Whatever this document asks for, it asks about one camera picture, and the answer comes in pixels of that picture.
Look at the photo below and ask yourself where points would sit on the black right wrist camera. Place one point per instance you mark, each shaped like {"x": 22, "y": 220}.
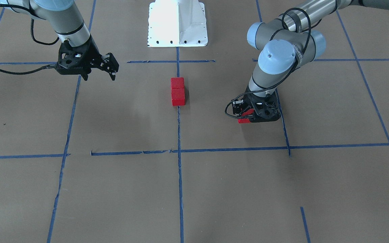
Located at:
{"x": 75, "y": 60}

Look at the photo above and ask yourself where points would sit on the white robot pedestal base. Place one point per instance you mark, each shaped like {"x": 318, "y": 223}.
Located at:
{"x": 177, "y": 23}

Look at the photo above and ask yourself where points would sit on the center blue tape line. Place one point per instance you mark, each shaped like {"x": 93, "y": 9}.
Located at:
{"x": 180, "y": 183}

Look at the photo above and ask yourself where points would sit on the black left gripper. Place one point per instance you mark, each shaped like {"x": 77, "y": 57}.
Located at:
{"x": 240, "y": 107}

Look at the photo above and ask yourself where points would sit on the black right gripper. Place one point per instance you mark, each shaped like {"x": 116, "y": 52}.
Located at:
{"x": 94, "y": 56}

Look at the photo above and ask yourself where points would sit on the red block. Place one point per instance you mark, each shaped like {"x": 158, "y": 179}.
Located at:
{"x": 178, "y": 97}
{"x": 247, "y": 117}
{"x": 177, "y": 83}

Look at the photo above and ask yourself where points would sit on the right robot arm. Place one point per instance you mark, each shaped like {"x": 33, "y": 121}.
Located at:
{"x": 63, "y": 15}

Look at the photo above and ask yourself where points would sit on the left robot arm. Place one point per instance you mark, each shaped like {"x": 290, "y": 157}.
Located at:
{"x": 286, "y": 44}

